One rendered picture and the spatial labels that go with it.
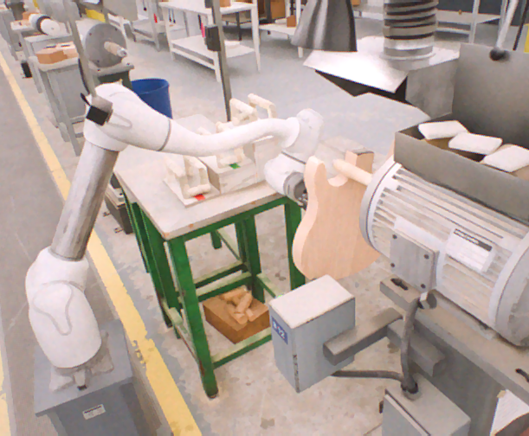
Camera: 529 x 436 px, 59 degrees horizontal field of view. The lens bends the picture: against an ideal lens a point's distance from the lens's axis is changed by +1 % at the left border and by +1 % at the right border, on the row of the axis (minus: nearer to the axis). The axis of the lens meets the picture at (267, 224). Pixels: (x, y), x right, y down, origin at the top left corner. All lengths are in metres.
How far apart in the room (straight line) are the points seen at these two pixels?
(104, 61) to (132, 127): 2.00
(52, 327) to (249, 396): 1.10
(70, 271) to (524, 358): 1.22
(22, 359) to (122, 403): 1.31
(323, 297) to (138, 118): 0.66
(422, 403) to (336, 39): 0.74
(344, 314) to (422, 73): 0.50
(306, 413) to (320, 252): 1.03
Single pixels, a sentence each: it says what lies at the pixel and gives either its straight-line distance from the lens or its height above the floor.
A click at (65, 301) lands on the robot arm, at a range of 1.41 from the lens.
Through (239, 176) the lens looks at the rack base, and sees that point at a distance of 1.80.
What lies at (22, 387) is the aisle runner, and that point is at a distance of 2.68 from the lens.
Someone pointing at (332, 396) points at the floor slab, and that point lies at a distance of 2.22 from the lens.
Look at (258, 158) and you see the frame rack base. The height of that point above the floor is 1.03.
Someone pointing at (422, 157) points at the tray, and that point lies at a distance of 0.87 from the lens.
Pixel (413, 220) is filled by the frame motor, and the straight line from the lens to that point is 0.90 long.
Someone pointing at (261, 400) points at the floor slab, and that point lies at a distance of 2.22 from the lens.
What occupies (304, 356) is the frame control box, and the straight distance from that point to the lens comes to 1.00.
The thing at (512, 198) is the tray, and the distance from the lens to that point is 0.78.
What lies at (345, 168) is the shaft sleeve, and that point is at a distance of 1.17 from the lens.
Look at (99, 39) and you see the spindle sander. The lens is 3.22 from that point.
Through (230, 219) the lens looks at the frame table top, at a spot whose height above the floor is 0.88.
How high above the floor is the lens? 1.78
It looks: 33 degrees down
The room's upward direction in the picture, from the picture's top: 6 degrees counter-clockwise
